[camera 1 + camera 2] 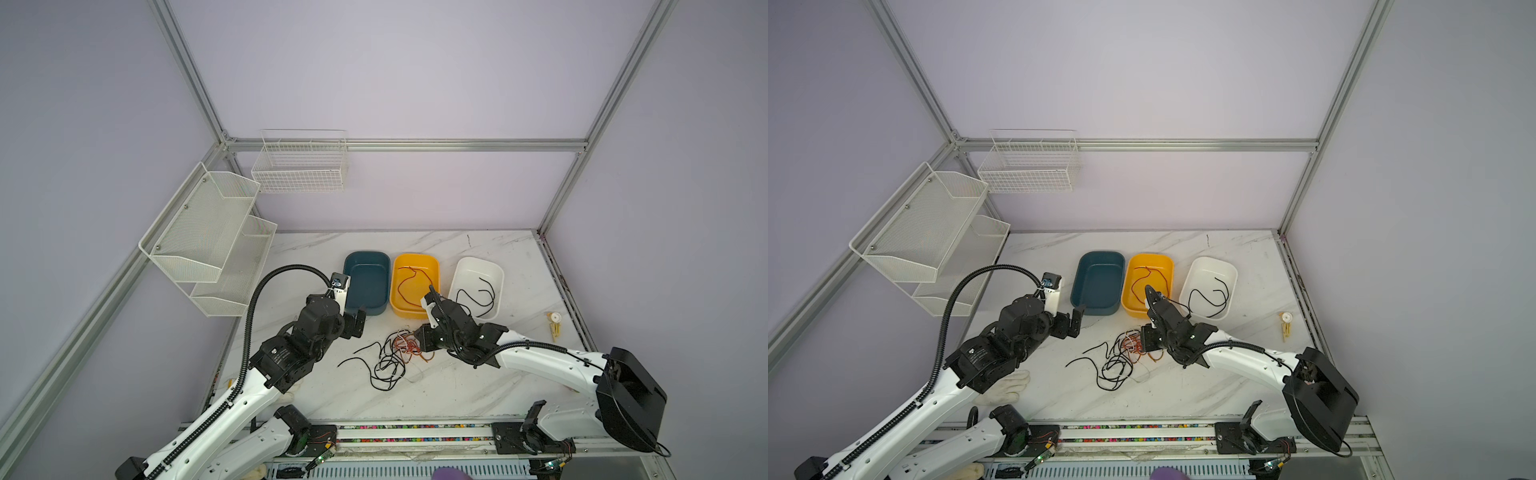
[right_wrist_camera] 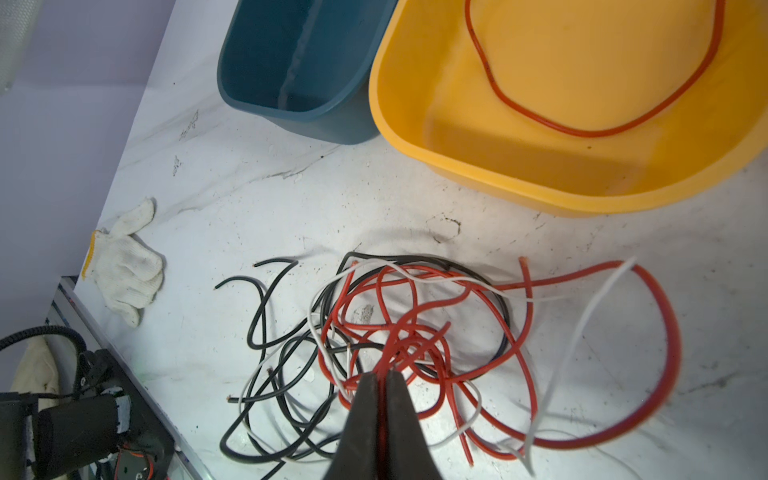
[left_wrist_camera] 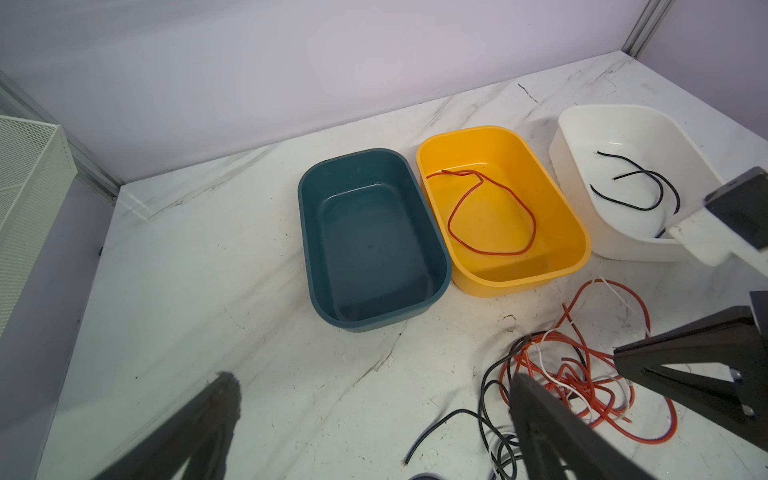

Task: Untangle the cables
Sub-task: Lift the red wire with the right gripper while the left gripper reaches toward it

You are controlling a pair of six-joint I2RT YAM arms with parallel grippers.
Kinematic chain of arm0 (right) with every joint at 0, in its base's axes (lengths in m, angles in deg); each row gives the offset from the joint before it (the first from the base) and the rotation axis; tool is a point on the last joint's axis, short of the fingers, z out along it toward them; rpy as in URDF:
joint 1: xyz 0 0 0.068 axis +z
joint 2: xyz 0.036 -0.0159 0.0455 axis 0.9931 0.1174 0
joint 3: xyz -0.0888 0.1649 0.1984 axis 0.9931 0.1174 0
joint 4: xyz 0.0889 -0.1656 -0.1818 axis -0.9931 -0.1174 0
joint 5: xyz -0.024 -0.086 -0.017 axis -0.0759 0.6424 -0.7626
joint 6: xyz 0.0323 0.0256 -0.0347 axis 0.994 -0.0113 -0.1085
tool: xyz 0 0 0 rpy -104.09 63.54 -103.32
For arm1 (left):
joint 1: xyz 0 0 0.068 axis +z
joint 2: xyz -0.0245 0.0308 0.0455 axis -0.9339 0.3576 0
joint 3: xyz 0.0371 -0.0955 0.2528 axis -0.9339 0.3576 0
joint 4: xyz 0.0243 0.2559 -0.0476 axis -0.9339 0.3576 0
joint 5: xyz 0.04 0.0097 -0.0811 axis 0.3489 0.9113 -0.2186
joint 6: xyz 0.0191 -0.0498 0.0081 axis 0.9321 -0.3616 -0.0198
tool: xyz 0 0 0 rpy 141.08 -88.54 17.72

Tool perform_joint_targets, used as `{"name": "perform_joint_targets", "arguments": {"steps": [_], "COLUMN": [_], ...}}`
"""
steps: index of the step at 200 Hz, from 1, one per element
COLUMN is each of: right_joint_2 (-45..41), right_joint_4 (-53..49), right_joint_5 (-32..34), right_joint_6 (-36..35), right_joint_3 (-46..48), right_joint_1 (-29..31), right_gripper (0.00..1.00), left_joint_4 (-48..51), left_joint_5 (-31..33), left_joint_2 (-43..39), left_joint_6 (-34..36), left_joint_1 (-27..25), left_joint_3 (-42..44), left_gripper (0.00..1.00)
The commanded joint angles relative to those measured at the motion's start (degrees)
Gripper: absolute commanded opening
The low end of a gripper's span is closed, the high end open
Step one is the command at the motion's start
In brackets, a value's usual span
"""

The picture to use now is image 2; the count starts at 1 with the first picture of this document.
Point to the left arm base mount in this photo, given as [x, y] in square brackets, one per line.
[104, 421]

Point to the yellow plastic tub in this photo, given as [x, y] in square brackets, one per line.
[576, 108]

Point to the cream cloth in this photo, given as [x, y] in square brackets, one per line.
[37, 371]

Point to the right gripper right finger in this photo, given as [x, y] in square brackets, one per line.
[407, 455]

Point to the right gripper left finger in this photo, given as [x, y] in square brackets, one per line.
[357, 454]

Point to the teal plastic tub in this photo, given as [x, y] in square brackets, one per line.
[305, 65]

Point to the lower white mesh shelf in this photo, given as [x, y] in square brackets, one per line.
[18, 20]

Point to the white cotton glove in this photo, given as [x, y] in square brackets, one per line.
[127, 273]

